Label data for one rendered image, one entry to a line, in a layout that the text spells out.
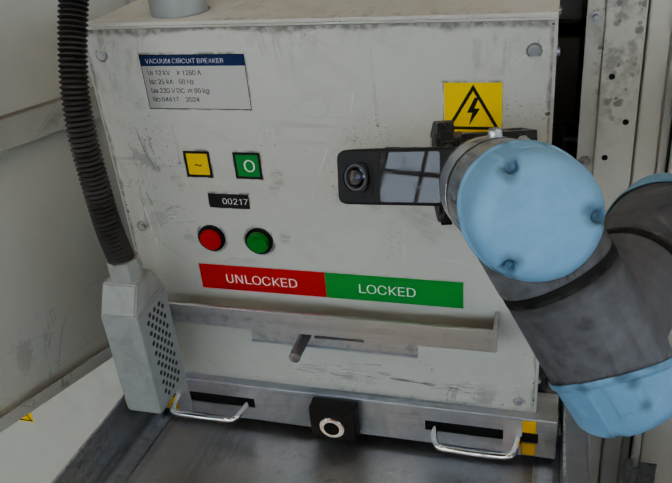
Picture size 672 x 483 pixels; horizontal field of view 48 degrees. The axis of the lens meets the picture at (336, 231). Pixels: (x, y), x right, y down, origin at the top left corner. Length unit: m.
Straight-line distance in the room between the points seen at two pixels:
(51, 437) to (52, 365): 0.52
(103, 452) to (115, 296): 0.23
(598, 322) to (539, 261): 0.06
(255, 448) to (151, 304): 0.25
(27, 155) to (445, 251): 0.58
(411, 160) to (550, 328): 0.20
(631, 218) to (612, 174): 0.52
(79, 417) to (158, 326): 0.73
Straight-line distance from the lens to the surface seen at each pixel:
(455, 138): 0.63
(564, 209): 0.42
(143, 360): 0.90
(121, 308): 0.87
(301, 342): 0.90
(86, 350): 1.22
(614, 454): 1.34
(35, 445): 1.74
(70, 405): 1.60
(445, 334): 0.83
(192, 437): 1.05
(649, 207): 0.57
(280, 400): 1.00
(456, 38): 0.72
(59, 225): 1.13
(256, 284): 0.91
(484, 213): 0.41
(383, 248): 0.83
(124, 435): 1.06
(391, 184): 0.60
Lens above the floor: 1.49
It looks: 25 degrees down
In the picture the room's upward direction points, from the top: 4 degrees counter-clockwise
